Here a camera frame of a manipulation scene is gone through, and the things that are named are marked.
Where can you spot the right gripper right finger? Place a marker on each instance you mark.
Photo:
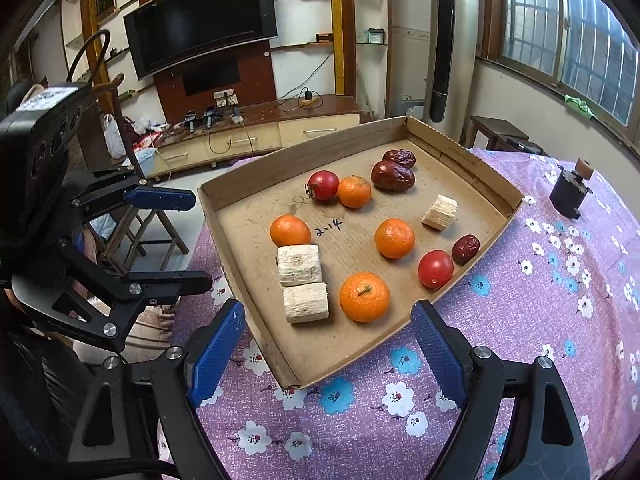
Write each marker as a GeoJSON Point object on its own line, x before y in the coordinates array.
{"type": "Point", "coordinates": [543, 440]}

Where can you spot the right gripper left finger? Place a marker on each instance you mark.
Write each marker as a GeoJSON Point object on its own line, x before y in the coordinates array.
{"type": "Point", "coordinates": [139, 420]}

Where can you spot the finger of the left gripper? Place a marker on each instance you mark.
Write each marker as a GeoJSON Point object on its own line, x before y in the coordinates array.
{"type": "Point", "coordinates": [167, 287]}
{"type": "Point", "coordinates": [144, 197]}

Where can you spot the orange tangerine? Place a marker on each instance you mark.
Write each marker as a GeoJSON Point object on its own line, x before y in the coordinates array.
{"type": "Point", "coordinates": [354, 192]}
{"type": "Point", "coordinates": [394, 239]}
{"type": "Point", "coordinates": [289, 230]}
{"type": "Point", "coordinates": [364, 297]}

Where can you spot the large cream sugarcane chunk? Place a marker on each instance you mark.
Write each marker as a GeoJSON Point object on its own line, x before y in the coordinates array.
{"type": "Point", "coordinates": [299, 265]}

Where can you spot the red cherry tomato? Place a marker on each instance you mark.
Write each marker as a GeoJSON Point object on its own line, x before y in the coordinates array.
{"type": "Point", "coordinates": [322, 185]}
{"type": "Point", "coordinates": [435, 269]}

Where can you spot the large dark red jujube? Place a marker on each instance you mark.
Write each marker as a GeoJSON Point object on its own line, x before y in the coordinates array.
{"type": "Point", "coordinates": [390, 176]}

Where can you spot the small dark red jujube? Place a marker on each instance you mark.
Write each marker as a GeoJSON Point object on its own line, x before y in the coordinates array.
{"type": "Point", "coordinates": [465, 248]}

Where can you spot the wooden tv cabinet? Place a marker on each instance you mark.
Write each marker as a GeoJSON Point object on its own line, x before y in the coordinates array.
{"type": "Point", "coordinates": [265, 128]}

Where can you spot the cardboard tray box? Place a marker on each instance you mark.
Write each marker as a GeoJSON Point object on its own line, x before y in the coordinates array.
{"type": "Point", "coordinates": [240, 206]}

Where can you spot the purple floral tablecloth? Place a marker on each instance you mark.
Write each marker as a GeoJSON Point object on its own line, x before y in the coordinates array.
{"type": "Point", "coordinates": [551, 286]}

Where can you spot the black motor with cork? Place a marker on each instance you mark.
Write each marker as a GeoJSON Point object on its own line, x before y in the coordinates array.
{"type": "Point", "coordinates": [571, 189]}

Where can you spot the tower air conditioner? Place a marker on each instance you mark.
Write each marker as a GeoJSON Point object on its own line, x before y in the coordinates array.
{"type": "Point", "coordinates": [450, 68]}

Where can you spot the dark wooden side table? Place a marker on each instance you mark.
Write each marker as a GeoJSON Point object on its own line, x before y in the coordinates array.
{"type": "Point", "coordinates": [501, 135]}

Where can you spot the green cloth on windowsill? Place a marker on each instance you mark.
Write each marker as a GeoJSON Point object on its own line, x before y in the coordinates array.
{"type": "Point", "coordinates": [578, 106]}

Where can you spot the window with grille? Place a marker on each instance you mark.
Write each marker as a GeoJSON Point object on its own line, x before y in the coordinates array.
{"type": "Point", "coordinates": [575, 47]}

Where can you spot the wall mounted television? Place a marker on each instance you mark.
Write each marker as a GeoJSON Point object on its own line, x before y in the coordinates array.
{"type": "Point", "coordinates": [163, 33]}

